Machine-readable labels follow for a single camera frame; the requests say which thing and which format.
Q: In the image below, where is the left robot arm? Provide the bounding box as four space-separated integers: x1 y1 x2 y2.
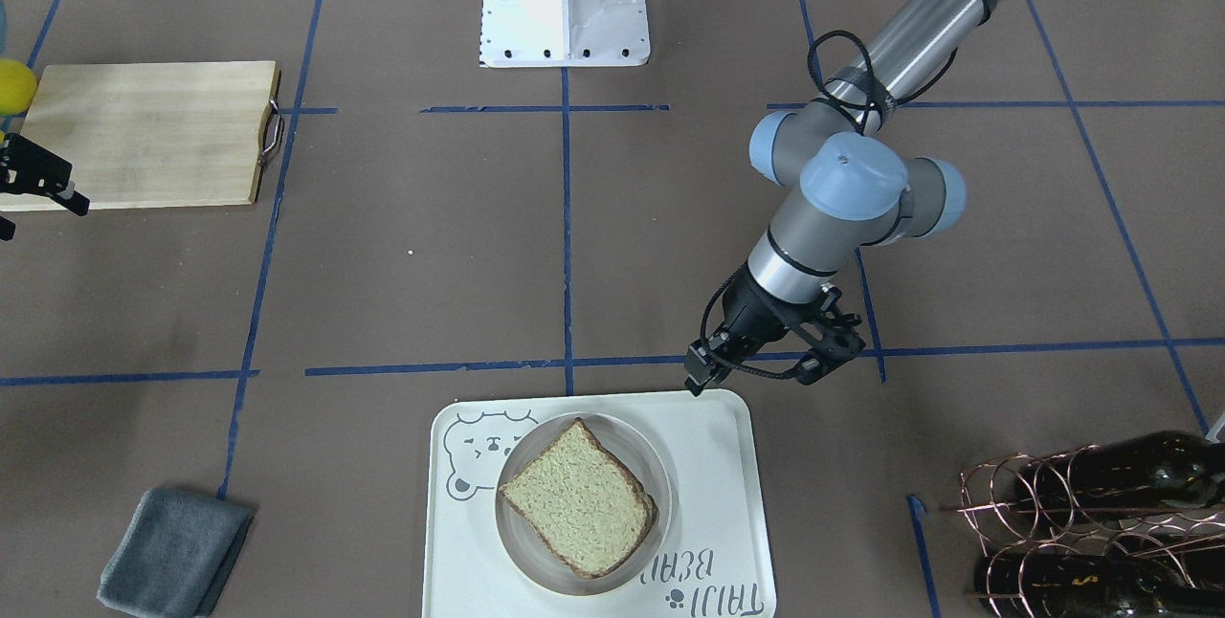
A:
685 0 1002 394

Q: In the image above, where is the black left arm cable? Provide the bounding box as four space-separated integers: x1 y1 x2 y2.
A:
807 29 958 136

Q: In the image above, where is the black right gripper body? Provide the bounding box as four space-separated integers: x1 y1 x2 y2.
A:
1 132 74 197

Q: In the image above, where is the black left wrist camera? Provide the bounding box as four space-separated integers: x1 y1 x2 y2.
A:
785 283 866 386

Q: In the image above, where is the cream bear tray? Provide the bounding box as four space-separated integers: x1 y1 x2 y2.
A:
421 387 777 617

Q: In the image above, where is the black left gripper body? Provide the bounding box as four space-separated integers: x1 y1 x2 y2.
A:
713 269 795 365

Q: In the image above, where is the wooden cutting board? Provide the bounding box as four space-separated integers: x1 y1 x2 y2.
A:
18 60 281 210

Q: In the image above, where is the dark wine bottle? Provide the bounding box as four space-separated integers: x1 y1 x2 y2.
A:
971 552 1224 617
1013 430 1224 520

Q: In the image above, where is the dark wine bottle upper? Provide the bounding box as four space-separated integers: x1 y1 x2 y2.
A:
1013 430 1224 520

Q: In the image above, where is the grey folded cloth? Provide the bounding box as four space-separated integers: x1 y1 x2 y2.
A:
97 487 255 617

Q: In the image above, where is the dark wine bottle lower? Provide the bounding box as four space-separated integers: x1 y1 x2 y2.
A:
971 552 1224 617

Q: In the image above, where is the yellow lemon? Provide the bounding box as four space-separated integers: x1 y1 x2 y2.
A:
0 58 38 118

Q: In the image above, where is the copper wire bottle rack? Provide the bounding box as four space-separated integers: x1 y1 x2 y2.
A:
952 445 1223 617

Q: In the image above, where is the bread slice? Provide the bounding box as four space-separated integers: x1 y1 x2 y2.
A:
499 416 659 580

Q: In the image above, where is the white round plate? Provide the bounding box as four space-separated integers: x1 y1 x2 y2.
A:
495 412 675 596

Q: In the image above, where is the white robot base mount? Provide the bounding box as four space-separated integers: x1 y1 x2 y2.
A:
479 0 652 69

